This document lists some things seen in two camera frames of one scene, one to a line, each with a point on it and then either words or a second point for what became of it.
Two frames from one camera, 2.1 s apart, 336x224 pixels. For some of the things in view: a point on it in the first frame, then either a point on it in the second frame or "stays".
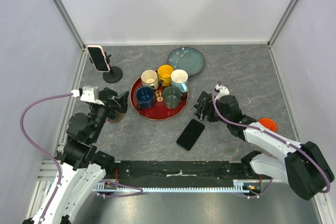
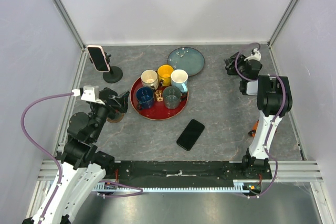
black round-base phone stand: (115, 73) stays
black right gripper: (207, 105) -> (240, 59)
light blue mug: (179, 79) stays
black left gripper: (122, 99) stays
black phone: (190, 135) stays
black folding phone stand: (203, 95) -> (230, 64)
